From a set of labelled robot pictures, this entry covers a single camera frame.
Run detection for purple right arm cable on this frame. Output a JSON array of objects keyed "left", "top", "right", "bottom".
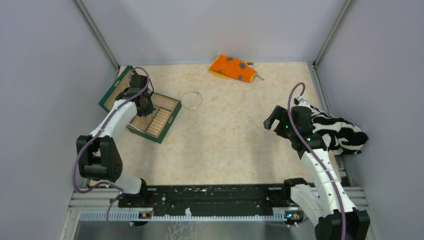
[{"left": 264, "top": 82, "right": 347, "bottom": 240}]

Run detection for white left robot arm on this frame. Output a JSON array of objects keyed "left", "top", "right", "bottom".
[{"left": 71, "top": 70, "right": 152, "bottom": 207}]

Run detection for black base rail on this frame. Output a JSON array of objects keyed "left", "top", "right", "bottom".
[{"left": 118, "top": 183, "right": 298, "bottom": 217}]

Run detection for white toothed cable strip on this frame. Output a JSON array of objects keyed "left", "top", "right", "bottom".
[{"left": 79, "top": 210, "right": 287, "bottom": 222}]

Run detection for silver bangle with pearls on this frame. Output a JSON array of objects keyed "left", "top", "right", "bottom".
[{"left": 180, "top": 90, "right": 203, "bottom": 110}]

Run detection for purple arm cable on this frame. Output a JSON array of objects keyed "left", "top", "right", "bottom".
[
  {"left": 72, "top": 66, "right": 152, "bottom": 233},
  {"left": 264, "top": 82, "right": 347, "bottom": 240}
]

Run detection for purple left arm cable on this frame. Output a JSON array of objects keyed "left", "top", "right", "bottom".
[{"left": 72, "top": 66, "right": 152, "bottom": 233}]

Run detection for zebra striped cloth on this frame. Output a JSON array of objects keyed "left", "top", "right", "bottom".
[{"left": 309, "top": 105, "right": 369, "bottom": 156}]

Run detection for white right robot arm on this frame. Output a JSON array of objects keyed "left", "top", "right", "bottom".
[{"left": 263, "top": 104, "right": 371, "bottom": 240}]

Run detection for orange spotted cloth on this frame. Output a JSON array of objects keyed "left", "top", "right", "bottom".
[{"left": 208, "top": 54, "right": 265, "bottom": 83}]

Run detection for green jewelry box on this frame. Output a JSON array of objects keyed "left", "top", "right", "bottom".
[{"left": 98, "top": 65, "right": 182, "bottom": 144}]

